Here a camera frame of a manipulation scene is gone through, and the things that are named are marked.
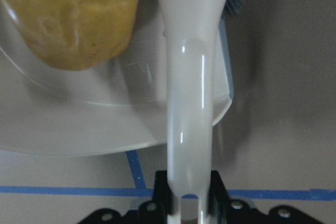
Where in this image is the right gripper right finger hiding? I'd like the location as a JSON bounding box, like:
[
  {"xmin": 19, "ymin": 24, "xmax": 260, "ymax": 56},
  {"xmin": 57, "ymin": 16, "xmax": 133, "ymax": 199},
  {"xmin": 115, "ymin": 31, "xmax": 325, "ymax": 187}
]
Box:
[{"xmin": 209, "ymin": 170, "xmax": 335, "ymax": 223}]

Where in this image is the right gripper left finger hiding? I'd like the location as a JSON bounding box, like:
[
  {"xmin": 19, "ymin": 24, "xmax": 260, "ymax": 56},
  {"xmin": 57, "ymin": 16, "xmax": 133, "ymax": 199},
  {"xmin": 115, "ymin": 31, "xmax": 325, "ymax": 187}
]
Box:
[{"xmin": 80, "ymin": 170, "xmax": 173, "ymax": 224}]

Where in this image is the beige plastic dustpan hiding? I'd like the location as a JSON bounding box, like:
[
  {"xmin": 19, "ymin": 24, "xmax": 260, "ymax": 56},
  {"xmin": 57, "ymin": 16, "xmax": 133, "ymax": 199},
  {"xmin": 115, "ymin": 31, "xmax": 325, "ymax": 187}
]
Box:
[{"xmin": 0, "ymin": 1, "xmax": 234, "ymax": 156}]

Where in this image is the toy potato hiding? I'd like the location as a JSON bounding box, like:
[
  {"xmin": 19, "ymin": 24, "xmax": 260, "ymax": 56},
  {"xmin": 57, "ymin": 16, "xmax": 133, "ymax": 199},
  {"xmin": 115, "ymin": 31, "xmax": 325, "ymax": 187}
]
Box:
[{"xmin": 1, "ymin": 0, "xmax": 139, "ymax": 71}]

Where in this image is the white hand brush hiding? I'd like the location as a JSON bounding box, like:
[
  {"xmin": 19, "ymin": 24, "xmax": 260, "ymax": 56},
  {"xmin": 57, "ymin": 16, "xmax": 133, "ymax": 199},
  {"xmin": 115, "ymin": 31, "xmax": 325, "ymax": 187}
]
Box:
[{"xmin": 158, "ymin": 0, "xmax": 245, "ymax": 223}]

